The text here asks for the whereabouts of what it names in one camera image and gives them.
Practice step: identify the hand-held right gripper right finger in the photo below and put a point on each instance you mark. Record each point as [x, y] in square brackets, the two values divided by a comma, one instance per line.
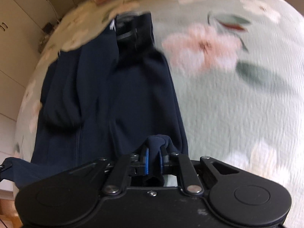
[161, 161]

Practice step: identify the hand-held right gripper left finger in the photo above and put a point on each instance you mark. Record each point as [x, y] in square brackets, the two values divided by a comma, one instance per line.
[146, 162]

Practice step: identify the navy striped zip hoodie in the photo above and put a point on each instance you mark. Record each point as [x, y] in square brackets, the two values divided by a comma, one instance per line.
[102, 95]

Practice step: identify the bed with floral bedspread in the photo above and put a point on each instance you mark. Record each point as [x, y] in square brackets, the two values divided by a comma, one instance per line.
[237, 114]

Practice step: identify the beige nightstand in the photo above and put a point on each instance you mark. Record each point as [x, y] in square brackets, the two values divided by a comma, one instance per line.
[46, 32]

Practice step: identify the white wardrobe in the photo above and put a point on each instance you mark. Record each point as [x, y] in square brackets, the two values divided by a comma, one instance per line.
[16, 40]

